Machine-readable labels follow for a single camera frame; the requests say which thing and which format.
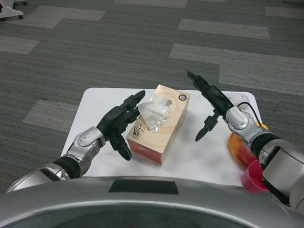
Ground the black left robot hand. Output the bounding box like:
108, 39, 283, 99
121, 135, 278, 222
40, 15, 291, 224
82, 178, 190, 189
96, 89, 146, 162

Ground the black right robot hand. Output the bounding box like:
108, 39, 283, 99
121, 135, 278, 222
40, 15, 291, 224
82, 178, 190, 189
187, 71, 235, 143

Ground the peach cardboard tissue box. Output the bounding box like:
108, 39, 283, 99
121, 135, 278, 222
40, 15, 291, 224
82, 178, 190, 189
125, 84, 191, 165

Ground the white computer mouse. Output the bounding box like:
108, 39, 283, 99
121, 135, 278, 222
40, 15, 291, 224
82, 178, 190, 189
224, 93, 250, 107

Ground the orange round plate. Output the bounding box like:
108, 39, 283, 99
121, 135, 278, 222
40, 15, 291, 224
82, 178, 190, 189
228, 133, 258, 170

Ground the red apple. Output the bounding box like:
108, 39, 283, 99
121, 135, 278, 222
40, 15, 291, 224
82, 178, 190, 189
238, 144, 259, 166

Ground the pink plastic cup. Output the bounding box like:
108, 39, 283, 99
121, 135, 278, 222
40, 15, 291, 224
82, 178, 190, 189
241, 160, 270, 192

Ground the silver robot chest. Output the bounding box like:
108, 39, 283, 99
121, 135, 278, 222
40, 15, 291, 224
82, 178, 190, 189
0, 175, 304, 228

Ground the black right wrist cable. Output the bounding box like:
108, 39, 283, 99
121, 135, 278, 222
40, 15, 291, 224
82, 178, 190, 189
237, 102, 263, 126

